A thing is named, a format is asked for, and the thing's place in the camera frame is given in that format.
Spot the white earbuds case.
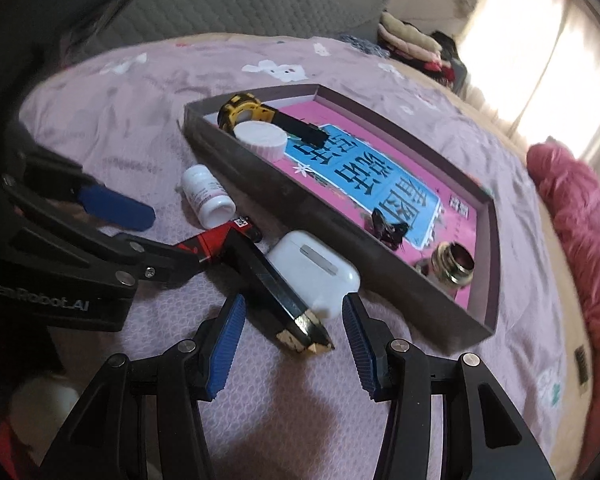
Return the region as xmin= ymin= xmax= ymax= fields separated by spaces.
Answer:
xmin=265 ymin=230 xmax=362 ymax=320

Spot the brass metal ring fitting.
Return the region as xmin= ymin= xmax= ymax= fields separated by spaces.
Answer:
xmin=414 ymin=241 xmax=476 ymax=288

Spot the white window curtain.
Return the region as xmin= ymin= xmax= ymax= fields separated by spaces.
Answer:
xmin=457 ymin=0 xmax=600 ymax=161

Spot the black hair clip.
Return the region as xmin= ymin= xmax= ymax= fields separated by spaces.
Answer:
xmin=370 ymin=207 xmax=408 ymax=252

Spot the grey quilted sofa cover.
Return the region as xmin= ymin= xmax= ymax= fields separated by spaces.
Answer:
xmin=55 ymin=0 xmax=388 ymax=53

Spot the yellow black wrist watch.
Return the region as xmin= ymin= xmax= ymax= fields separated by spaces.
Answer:
xmin=217 ymin=92 xmax=330 ymax=147

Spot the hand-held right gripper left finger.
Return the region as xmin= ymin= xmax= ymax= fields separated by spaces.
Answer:
xmin=39 ymin=292 xmax=247 ymax=480

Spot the white ribbed bottle cap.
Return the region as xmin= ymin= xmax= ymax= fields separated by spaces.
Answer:
xmin=232 ymin=122 xmax=287 ymax=162

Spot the pink and blue book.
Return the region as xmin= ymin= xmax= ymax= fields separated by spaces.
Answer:
xmin=267 ymin=99 xmax=480 ymax=311

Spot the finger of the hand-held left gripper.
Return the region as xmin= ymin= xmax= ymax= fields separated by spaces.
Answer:
xmin=10 ymin=185 xmax=206 ymax=287
xmin=2 ymin=124 xmax=157 ymax=233

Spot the shallow brown cardboard box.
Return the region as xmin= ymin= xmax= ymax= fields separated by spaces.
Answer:
xmin=182 ymin=84 xmax=502 ymax=356

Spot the dark patterned cloth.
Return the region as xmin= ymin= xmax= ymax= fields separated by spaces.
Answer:
xmin=339 ymin=34 xmax=388 ymax=57

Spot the red black white tube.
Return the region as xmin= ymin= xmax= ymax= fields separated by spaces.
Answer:
xmin=174 ymin=216 xmax=262 ymax=266

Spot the pink quilted duvet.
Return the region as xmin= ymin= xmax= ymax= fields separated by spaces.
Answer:
xmin=526 ymin=142 xmax=600 ymax=461

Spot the pink printed bed sheet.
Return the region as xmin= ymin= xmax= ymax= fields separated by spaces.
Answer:
xmin=17 ymin=35 xmax=593 ymax=480

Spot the small dark fabric tag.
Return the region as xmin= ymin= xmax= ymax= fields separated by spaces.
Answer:
xmin=574 ymin=347 xmax=592 ymax=395

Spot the white pill bottle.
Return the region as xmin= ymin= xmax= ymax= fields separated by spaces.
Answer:
xmin=181 ymin=165 xmax=237 ymax=227

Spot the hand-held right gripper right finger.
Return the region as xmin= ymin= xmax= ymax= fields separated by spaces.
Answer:
xmin=341 ymin=292 xmax=557 ymax=480

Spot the black bar with gold end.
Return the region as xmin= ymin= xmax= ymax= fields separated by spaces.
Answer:
xmin=227 ymin=235 xmax=336 ymax=358

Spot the stack of folded clothes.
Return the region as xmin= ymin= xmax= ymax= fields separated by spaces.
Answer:
xmin=377 ymin=10 xmax=468 ymax=92

